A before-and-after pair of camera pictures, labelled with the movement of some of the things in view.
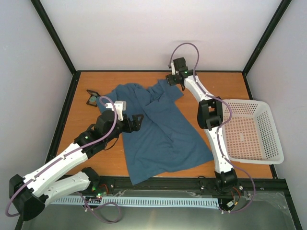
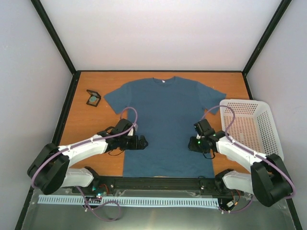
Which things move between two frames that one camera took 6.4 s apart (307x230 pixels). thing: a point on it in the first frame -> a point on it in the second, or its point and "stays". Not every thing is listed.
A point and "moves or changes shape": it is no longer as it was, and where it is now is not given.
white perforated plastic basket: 250,134 stays
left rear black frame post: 53,36 stays
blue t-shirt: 167,142 moves or changes shape
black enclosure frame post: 283,5 stays
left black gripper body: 128,127 -> 131,145
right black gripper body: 172,82 -> 198,146
